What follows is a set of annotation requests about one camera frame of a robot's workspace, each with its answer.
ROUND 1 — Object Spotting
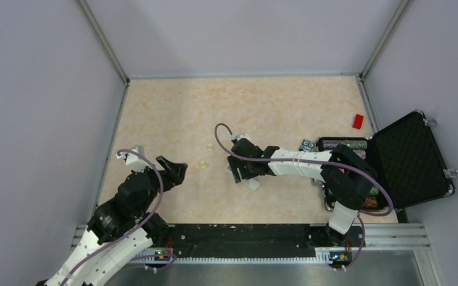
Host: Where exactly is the red small block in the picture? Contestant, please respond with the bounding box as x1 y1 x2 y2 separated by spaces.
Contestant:
352 114 364 130

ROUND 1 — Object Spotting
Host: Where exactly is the white remote control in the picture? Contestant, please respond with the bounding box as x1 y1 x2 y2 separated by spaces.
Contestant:
225 164 260 191

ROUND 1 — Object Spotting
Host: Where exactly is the black poker chip case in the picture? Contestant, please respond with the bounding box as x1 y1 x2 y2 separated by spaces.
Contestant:
315 110 455 210

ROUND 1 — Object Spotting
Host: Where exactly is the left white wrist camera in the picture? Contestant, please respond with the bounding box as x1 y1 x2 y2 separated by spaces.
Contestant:
116 145 150 173

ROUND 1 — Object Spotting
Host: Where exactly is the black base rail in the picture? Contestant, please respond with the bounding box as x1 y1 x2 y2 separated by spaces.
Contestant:
153 223 364 259

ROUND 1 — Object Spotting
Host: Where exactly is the blue owl figurine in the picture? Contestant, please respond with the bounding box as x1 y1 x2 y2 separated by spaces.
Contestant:
299 139 315 153

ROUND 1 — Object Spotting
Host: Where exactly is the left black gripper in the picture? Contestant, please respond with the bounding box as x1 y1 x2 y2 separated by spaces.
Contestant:
135 155 188 216

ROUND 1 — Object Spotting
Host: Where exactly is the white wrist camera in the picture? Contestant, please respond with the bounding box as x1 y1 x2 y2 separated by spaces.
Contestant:
116 145 150 173
231 133 251 142

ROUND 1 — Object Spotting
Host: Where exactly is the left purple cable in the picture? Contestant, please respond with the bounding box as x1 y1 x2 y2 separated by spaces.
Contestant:
59 148 178 286

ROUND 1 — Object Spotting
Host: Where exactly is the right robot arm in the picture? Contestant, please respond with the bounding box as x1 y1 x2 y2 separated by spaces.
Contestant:
227 138 377 245

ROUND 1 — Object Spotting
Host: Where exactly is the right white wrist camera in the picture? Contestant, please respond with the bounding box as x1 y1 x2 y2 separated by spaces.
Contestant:
231 133 251 142

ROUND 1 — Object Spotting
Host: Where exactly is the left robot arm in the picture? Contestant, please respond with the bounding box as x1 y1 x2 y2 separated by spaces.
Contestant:
38 148 188 285

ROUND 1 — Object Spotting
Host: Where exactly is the purple cable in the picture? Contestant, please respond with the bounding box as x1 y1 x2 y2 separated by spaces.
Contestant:
59 148 178 286
213 123 394 270

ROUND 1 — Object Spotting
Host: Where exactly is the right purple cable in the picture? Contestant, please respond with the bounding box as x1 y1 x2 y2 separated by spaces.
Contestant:
213 123 394 270

